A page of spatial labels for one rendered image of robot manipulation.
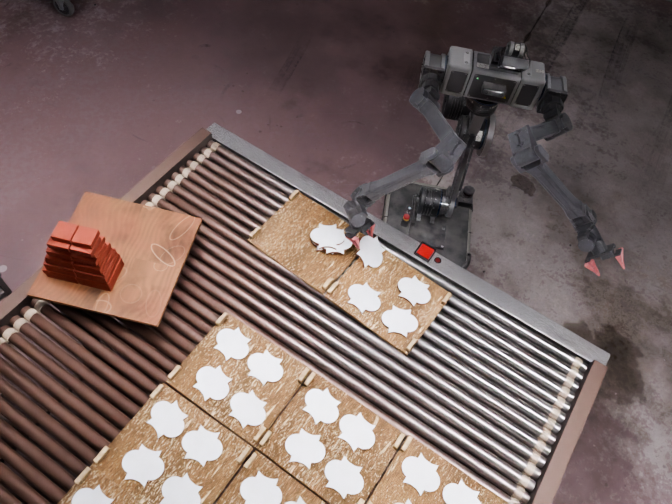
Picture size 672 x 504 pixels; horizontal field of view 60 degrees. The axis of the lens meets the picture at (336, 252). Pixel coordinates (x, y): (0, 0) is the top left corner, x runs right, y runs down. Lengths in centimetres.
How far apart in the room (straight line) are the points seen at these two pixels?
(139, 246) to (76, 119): 214
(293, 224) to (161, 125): 194
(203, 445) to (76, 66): 333
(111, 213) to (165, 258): 32
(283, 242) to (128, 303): 68
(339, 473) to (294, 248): 94
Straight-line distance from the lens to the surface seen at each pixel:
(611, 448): 361
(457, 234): 356
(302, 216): 261
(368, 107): 446
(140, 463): 220
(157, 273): 237
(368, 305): 239
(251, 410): 221
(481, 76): 252
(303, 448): 217
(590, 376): 256
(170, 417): 223
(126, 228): 250
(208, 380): 225
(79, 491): 223
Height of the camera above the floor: 305
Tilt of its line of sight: 57 degrees down
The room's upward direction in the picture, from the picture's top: 10 degrees clockwise
